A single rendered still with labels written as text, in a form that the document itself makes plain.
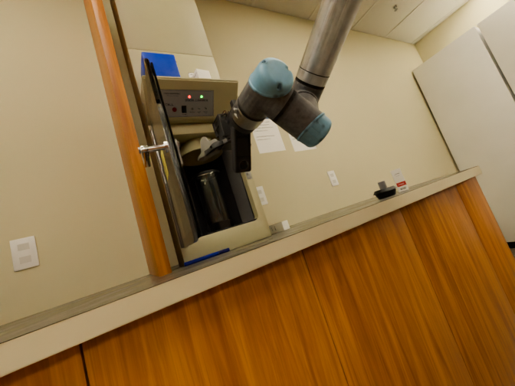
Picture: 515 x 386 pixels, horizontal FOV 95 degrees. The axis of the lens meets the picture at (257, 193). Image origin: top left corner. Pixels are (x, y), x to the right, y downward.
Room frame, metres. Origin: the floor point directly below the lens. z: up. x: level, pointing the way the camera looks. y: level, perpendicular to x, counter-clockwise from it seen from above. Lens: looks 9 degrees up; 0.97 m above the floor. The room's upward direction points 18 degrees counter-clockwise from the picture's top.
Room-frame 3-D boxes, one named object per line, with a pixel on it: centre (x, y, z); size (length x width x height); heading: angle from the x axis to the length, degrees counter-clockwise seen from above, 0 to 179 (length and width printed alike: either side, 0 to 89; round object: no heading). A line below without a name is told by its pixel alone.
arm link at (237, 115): (0.51, -0.04, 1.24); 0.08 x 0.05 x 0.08; 120
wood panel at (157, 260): (0.82, 0.41, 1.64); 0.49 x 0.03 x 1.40; 30
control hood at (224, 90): (0.75, 0.11, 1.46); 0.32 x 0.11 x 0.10; 120
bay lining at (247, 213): (0.91, 0.20, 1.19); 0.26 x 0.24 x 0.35; 120
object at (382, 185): (0.97, -0.49, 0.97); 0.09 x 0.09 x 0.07
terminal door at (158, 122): (0.57, 0.19, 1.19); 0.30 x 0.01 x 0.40; 25
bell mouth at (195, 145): (0.90, 0.17, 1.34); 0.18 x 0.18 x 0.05
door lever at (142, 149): (0.49, 0.19, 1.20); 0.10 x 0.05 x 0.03; 25
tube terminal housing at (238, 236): (0.91, 0.20, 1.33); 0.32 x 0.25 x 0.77; 120
